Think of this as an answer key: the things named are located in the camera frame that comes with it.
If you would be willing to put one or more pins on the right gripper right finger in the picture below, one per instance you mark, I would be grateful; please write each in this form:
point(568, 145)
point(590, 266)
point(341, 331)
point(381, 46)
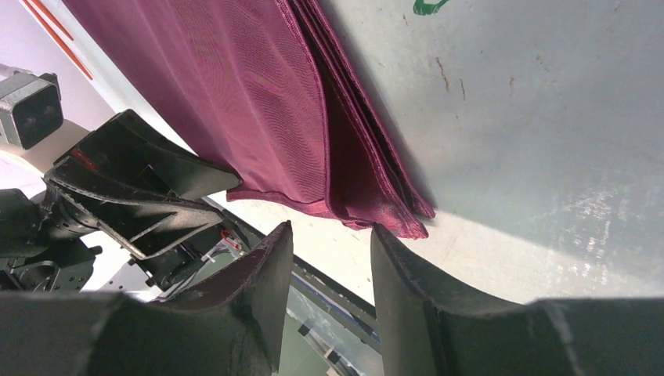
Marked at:
point(431, 323)

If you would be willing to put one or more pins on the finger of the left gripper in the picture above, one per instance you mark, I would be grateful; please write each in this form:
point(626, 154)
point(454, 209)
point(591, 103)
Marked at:
point(128, 160)
point(145, 223)

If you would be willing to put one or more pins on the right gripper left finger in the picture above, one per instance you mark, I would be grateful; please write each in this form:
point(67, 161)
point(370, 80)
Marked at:
point(228, 324)

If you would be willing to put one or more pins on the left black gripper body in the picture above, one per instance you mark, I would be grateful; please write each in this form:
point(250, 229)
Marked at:
point(41, 254)

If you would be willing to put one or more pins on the maroon cloth napkin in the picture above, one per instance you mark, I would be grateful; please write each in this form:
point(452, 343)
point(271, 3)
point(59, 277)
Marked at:
point(265, 88)

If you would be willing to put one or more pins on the orange plastic spoon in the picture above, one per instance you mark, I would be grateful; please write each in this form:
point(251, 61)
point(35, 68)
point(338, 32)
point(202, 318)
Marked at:
point(57, 32)

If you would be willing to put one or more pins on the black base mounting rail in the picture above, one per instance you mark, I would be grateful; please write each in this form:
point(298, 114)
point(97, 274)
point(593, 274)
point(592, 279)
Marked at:
point(353, 313)

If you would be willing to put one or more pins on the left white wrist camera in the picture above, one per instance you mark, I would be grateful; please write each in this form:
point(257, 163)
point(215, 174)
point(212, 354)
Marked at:
point(30, 107)

